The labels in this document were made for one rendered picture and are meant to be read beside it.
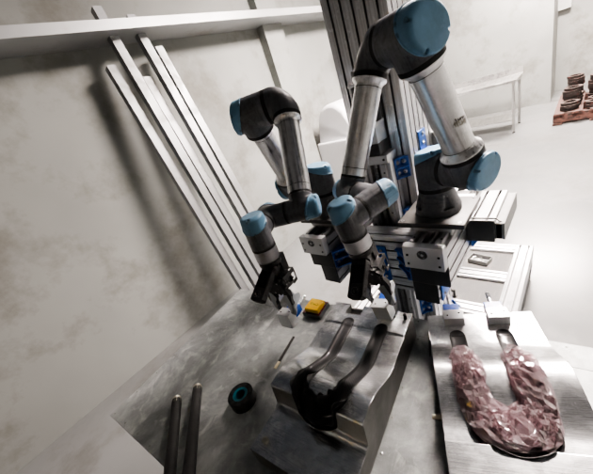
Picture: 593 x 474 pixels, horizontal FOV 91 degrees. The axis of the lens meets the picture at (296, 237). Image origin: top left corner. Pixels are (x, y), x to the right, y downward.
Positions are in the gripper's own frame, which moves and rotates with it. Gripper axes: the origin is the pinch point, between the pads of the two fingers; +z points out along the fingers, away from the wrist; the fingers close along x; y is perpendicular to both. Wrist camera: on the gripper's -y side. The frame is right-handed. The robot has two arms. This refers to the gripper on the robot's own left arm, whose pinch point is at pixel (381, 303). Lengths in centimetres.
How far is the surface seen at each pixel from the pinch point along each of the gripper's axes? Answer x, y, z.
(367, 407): -7.5, -31.1, -2.3
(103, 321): 224, -26, 12
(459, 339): -19.1, -1.1, 11.0
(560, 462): -38.0, -27.3, 4.0
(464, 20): 48, 705, -17
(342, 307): 15.5, 0.1, 3.2
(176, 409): 52, -49, -1
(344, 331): 10.8, -9.2, 3.6
